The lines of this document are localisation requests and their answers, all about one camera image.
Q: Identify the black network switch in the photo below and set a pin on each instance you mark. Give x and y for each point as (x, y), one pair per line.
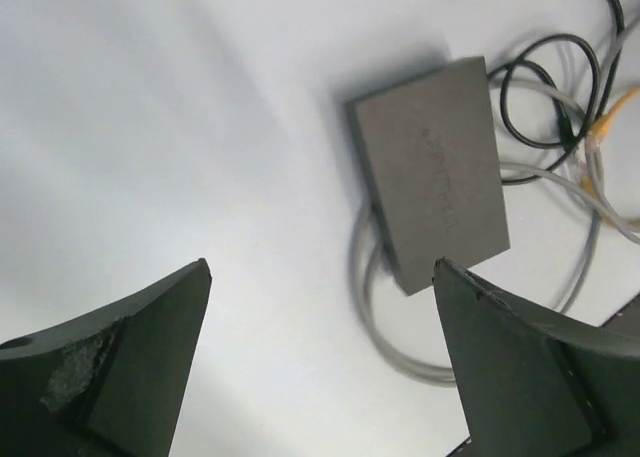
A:
(429, 154)

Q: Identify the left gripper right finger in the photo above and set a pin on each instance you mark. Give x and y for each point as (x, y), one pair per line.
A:
(534, 382)

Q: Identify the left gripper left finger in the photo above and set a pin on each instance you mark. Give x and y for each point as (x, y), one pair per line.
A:
(110, 382)

